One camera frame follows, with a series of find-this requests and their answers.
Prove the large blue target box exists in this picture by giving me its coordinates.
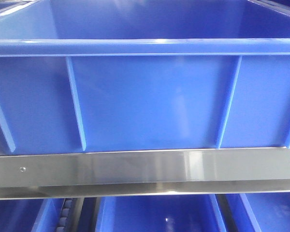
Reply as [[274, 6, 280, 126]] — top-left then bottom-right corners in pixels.
[[0, 0, 290, 155]]

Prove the lower blue bin centre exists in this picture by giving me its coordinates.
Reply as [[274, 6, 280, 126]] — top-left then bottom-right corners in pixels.
[[95, 194, 227, 232]]

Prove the blue bin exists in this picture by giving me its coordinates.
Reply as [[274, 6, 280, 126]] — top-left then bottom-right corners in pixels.
[[95, 194, 227, 232], [0, 199, 64, 232], [226, 192, 290, 232]]

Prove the lower blue bin left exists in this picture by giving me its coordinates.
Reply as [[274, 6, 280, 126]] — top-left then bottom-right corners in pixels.
[[0, 199, 64, 232]]

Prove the lower blue bin right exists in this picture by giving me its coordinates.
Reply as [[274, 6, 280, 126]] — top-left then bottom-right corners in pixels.
[[226, 192, 290, 232]]

